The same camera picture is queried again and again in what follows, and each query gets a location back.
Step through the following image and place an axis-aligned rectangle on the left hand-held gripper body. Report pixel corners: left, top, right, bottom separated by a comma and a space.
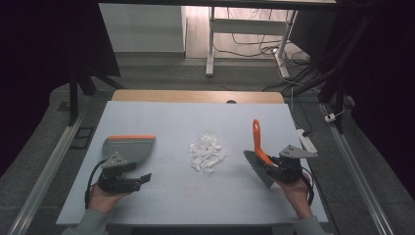
97, 152, 144, 194

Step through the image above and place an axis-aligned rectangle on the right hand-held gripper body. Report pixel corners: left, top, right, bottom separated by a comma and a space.
265, 144, 319, 184

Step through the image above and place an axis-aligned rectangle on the grey brush with orange handle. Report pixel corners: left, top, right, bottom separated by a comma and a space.
242, 118, 276, 190

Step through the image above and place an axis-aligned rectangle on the grey dustpan with orange edge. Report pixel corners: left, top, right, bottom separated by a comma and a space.
101, 134, 158, 165

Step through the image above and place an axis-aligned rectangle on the pile of white paper scraps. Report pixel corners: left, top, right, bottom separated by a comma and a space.
187, 129, 228, 177

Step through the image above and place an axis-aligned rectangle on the person's left hand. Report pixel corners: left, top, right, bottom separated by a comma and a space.
88, 183, 131, 215

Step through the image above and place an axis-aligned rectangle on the person's right hand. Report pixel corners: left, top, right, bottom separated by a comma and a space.
273, 173, 315, 220

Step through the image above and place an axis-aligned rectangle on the white power strip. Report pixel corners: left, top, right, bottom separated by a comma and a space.
296, 128, 319, 155

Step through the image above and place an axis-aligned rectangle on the pale tabletop board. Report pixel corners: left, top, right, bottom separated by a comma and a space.
55, 100, 329, 227

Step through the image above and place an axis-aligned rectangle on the black metal stand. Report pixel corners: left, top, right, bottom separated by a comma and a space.
283, 9, 380, 135
66, 60, 125, 127

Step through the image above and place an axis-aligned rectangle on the wooden table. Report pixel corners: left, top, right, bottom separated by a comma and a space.
111, 89, 286, 105

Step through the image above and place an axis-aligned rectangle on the dark curtain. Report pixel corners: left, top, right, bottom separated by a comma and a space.
336, 0, 415, 200
0, 0, 122, 179

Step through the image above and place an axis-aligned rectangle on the white partition panel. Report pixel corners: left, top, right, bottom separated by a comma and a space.
98, 3, 187, 54

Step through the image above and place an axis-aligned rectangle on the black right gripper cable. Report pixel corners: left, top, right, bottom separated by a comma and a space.
300, 166, 316, 208

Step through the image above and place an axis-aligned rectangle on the black floor frame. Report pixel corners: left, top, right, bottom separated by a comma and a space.
69, 125, 96, 151

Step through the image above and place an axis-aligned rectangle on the black power strip plug cable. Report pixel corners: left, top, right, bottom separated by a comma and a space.
292, 87, 313, 138

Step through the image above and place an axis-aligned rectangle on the aluminium rail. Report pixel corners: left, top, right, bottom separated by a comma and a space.
320, 102, 395, 235
7, 110, 86, 235

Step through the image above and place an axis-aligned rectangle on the tangle of black floor cables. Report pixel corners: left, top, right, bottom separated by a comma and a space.
212, 7, 311, 68

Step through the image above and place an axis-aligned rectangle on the white desk frame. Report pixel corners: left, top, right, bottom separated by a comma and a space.
205, 6, 299, 79

